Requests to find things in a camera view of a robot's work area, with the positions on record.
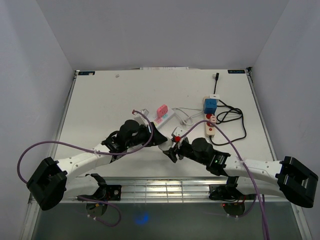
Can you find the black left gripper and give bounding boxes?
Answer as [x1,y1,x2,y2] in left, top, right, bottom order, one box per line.
[125,122,168,149]

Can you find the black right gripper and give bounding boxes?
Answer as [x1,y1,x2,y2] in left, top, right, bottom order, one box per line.
[163,139,208,166]

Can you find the small white plug adapter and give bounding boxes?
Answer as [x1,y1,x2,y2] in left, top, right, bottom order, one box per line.
[158,139,174,151]

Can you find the white multicolour power strip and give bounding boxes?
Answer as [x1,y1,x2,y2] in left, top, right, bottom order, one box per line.
[147,108,175,130]

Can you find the pink plug adapter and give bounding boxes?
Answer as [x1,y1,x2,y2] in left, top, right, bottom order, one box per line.
[156,104,168,118]

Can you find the beige red power strip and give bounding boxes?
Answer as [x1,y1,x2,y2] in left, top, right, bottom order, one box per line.
[202,94,216,137]

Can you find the blue cube socket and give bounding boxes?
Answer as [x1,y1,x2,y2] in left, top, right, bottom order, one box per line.
[203,98,217,115]

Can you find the white usb charger plug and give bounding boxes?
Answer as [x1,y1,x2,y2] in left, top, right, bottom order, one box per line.
[209,94,220,100]

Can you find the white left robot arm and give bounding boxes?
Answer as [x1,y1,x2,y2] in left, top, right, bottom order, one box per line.
[26,119,168,211]

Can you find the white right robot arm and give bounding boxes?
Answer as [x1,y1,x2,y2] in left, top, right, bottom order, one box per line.
[159,137,319,208]

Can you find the papers at back edge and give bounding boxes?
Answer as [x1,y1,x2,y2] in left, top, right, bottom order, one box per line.
[139,66,198,71]

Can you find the black power cord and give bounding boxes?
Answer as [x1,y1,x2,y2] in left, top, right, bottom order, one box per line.
[209,72,248,146]

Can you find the white power cord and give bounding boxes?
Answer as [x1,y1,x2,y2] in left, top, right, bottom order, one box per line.
[172,106,206,127]

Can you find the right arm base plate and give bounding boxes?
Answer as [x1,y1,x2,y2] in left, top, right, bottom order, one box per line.
[208,184,256,202]

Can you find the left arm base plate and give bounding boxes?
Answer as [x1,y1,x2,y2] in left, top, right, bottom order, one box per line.
[101,184,122,201]

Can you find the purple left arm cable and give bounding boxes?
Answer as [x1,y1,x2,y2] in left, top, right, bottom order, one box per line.
[16,109,155,228]

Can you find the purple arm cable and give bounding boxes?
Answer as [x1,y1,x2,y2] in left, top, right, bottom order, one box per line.
[178,120,271,240]
[16,109,155,228]

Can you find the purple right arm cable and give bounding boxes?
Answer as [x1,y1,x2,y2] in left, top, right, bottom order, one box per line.
[178,120,271,240]

